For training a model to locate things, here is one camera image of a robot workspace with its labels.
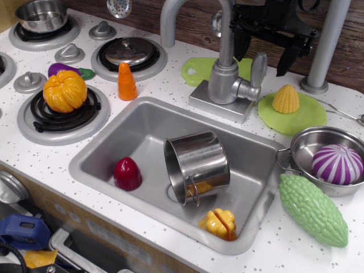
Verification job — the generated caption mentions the front black stove burner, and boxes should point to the front black stove burner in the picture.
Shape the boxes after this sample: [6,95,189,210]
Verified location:
[17,85,110,146]

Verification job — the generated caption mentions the yellow toy corn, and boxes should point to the yellow toy corn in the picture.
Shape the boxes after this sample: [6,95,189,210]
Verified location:
[272,85,300,114]

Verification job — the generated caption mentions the silver stove knob left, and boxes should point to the silver stove knob left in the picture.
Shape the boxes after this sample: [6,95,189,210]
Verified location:
[13,72,47,94]

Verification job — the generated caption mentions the back right stove burner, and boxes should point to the back right stove burner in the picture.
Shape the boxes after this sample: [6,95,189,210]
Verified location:
[91,37,167,82]

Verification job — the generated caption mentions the blue clamp tool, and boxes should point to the blue clamp tool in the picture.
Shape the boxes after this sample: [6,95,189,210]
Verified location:
[1,214,51,250]

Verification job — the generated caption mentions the far left stove burner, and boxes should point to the far left stove burner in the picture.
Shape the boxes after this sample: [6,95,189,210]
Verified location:
[0,52,16,88]

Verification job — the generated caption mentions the steel pot lying sideways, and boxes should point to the steel pot lying sideways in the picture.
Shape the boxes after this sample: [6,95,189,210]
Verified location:
[164,131,230,207]

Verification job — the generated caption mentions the red toy pepper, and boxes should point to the red toy pepper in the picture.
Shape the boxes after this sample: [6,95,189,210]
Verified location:
[113,157,142,191]

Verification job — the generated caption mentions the steel bowl with handles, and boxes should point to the steel bowl with handles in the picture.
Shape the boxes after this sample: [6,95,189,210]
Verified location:
[275,126,363,197]

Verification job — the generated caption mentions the metal wire utensil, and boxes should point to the metal wire utensil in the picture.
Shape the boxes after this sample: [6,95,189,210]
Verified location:
[315,99,363,126]

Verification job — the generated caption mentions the hanging silver strainer spoon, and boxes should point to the hanging silver strainer spoon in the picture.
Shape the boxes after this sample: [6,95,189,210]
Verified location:
[106,0,132,19]

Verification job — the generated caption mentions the silver faucet lever handle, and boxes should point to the silver faucet lever handle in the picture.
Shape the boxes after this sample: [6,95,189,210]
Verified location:
[250,52,268,88]

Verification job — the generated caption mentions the hanging silver ladle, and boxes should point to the hanging silver ladle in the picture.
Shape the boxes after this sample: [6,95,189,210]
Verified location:
[209,10,222,38]

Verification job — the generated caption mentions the steel pot lid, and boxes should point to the steel pot lid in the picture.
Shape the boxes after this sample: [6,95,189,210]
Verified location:
[104,37,155,66]

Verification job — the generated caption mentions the green round plate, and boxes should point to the green round plate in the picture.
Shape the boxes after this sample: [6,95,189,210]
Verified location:
[258,93,328,136]

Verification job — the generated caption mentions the silver stove knob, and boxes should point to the silver stove knob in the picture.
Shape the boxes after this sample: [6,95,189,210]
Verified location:
[89,20,117,41]
[13,72,47,94]
[55,43,85,65]

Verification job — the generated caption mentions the orange toy pumpkin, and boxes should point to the orange toy pumpkin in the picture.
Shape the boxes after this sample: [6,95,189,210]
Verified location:
[43,71,88,113]

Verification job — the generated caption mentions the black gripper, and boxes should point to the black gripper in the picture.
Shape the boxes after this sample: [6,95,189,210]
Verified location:
[230,1,320,77]

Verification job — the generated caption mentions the silver oven knob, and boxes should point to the silver oven knob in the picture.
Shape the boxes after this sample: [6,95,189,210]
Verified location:
[1,170,30,205]

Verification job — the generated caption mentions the silver sink basin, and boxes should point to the silver sink basin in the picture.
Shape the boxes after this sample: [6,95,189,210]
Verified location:
[69,97,282,255]

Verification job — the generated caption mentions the silver toy faucet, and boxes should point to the silver toy faucet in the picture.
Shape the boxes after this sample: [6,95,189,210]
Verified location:
[159,0,268,125]

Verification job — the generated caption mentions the black cable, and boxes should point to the black cable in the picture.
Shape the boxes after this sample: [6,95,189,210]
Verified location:
[0,240,30,273]

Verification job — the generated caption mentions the green toy bitter gourd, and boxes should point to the green toy bitter gourd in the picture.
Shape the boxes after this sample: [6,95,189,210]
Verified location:
[279,174,349,248]

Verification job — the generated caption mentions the yellow toy flower vegetable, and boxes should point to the yellow toy flower vegetable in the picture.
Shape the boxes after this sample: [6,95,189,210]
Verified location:
[198,208,237,241]

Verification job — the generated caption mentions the back left stove burner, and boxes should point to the back left stove burner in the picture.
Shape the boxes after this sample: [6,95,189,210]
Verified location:
[9,16,80,52]

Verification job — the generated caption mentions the purple toy eggplant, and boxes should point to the purple toy eggplant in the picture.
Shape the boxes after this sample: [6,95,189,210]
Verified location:
[48,63,96,80]

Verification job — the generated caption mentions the yellow cloth piece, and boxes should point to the yellow cloth piece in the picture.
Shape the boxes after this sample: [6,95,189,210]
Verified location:
[24,249,58,269]

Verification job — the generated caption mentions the orange toy carrot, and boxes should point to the orange toy carrot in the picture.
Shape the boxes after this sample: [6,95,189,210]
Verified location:
[118,63,138,101]

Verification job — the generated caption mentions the silver stove knob middle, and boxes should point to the silver stove knob middle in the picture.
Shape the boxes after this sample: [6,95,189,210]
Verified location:
[55,43,85,65]

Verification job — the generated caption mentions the green toy cutting board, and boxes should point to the green toy cutting board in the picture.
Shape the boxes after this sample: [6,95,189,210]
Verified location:
[181,57,253,87]

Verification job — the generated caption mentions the purple striped toy onion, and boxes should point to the purple striped toy onion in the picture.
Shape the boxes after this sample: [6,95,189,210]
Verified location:
[311,144,363,185]

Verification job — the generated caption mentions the silver stove knob top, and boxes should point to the silver stove knob top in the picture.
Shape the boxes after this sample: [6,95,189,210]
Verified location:
[89,20,117,41]

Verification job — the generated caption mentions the steel pot on burner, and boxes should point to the steel pot on burner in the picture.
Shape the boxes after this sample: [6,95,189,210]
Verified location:
[15,0,68,34]

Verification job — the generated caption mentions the grey vertical post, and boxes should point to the grey vertical post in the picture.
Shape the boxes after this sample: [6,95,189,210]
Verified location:
[300,0,351,95]

